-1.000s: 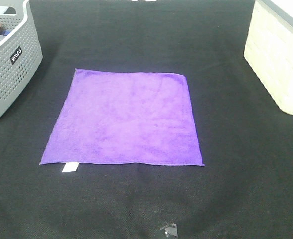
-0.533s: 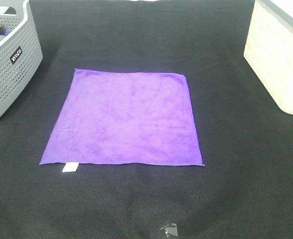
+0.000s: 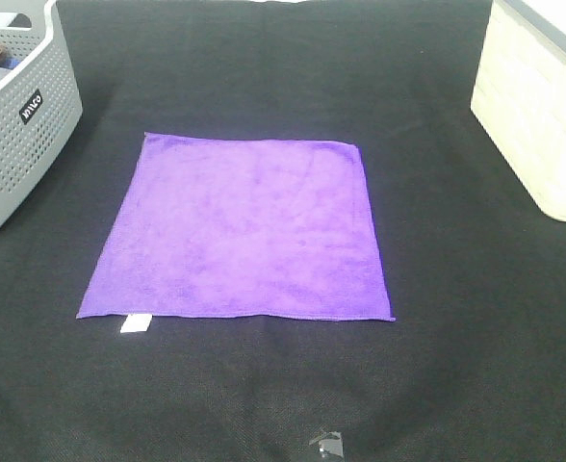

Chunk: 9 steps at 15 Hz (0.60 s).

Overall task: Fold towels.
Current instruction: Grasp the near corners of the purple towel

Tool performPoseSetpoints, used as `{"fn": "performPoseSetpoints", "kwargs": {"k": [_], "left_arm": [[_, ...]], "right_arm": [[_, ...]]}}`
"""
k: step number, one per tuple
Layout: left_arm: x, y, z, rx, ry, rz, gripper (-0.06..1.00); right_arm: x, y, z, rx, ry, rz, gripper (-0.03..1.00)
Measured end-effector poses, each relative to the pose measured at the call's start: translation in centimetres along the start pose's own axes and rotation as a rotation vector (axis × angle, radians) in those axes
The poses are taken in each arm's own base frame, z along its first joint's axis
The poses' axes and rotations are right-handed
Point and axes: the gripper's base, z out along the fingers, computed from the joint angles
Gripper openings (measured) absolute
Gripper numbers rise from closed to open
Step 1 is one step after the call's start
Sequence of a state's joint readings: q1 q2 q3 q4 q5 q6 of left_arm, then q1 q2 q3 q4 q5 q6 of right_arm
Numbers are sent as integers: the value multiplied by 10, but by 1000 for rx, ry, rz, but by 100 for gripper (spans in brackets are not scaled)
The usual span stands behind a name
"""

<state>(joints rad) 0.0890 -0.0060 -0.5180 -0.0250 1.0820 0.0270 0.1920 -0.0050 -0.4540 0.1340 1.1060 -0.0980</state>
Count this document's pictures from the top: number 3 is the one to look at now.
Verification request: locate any grey perforated plastic basket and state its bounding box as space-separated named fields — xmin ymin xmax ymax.
xmin=0 ymin=1 xmax=83 ymax=227

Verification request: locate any white plastic storage bin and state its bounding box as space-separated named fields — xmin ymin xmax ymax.
xmin=470 ymin=1 xmax=566 ymax=222

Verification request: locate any black fabric table cover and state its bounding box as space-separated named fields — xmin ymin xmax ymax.
xmin=0 ymin=1 xmax=566 ymax=461

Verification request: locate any purple microfiber towel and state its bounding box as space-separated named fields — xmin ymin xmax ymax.
xmin=77 ymin=133 xmax=394 ymax=321

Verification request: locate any grey tape patch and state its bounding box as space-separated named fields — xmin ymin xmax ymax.
xmin=308 ymin=429 xmax=345 ymax=461

